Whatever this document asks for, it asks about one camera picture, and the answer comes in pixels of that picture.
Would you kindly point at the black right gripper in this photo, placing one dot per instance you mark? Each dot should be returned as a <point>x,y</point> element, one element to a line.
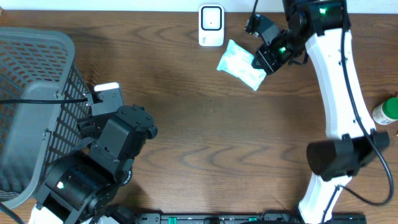
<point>270,63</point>

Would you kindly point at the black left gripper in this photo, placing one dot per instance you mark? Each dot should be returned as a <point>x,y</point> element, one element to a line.
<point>84,126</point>

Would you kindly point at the mint green wipes packet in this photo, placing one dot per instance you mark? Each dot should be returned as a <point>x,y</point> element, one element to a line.
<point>238,62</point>

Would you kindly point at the green lid jar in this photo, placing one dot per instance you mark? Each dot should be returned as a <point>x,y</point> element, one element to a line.
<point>386,112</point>

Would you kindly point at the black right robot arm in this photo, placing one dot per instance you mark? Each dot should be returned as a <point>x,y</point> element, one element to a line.
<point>320,32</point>

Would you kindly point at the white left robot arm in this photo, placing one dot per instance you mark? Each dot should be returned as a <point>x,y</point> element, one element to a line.
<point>78,186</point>

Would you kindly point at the white barcode scanner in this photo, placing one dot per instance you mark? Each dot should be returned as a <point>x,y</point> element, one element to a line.
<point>211,25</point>

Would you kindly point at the grey plastic shopping basket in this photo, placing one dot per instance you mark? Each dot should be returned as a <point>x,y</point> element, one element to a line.
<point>41,92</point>

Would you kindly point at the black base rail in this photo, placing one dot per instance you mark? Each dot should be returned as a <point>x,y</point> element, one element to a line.
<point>269,217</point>

